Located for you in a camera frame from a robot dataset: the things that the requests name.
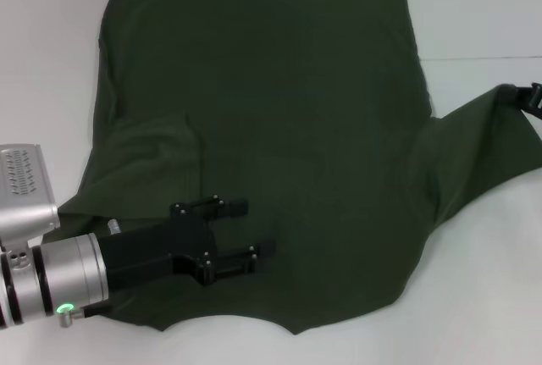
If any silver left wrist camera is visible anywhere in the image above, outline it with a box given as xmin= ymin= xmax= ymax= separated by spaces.
xmin=0 ymin=142 xmax=60 ymax=271

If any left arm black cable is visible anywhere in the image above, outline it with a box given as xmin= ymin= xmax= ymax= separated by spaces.
xmin=57 ymin=301 xmax=113 ymax=329

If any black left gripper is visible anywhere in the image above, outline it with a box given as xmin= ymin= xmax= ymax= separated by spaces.
xmin=99 ymin=195 xmax=277 ymax=293

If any dark green shirt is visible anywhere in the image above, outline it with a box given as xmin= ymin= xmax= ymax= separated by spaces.
xmin=41 ymin=0 xmax=542 ymax=336

